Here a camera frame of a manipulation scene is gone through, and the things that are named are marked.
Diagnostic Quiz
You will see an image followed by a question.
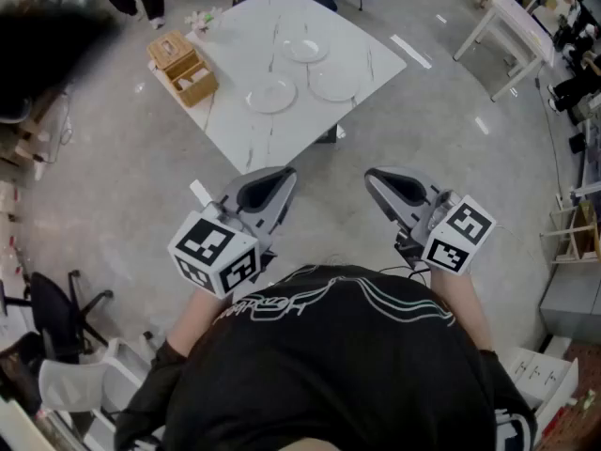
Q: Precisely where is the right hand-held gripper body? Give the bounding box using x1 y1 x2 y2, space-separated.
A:
393 188 498 276

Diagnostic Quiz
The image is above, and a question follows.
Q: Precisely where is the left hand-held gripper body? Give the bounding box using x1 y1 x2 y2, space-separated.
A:
167 198 279 300

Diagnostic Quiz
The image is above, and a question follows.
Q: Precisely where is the white round plate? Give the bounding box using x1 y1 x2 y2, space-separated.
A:
307 66 362 102
245 73 299 115
280 38 331 64

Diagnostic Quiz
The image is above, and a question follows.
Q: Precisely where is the person's right forearm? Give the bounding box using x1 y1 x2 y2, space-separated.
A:
427 266 495 352

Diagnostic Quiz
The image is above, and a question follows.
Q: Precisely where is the person's left forearm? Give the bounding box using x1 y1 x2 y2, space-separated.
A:
166 285 236 361

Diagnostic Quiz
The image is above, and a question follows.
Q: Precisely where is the grey storage box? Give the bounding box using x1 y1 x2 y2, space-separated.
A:
538 263 601 342

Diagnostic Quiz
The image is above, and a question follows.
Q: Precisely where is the woven wicker basket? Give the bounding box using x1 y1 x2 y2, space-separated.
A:
146 29 220 109

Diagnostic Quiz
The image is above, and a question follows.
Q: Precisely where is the white drawer cabinet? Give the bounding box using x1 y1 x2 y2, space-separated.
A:
504 345 581 412

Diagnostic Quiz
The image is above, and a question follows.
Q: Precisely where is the person's black printed t-shirt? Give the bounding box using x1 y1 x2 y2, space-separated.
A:
115 263 539 451

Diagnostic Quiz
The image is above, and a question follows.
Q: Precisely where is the black office chair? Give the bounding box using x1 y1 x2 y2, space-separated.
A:
27 270 115 361

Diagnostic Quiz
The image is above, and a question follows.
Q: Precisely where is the white mug with artificial flowers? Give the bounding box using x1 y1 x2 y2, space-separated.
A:
183 7 224 41

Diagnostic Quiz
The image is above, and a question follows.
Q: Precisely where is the white rectangular table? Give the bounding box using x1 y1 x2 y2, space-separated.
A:
453 0 558 102

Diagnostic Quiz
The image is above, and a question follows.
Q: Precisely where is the red brick pattern mat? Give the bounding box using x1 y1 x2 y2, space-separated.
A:
534 340 601 451

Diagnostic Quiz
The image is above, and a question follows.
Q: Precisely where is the white mesh office chair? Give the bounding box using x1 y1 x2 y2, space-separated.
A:
37 338 156 422

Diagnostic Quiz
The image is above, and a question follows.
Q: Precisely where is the light wooden frame stand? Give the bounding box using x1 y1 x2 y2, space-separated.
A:
539 199 601 267

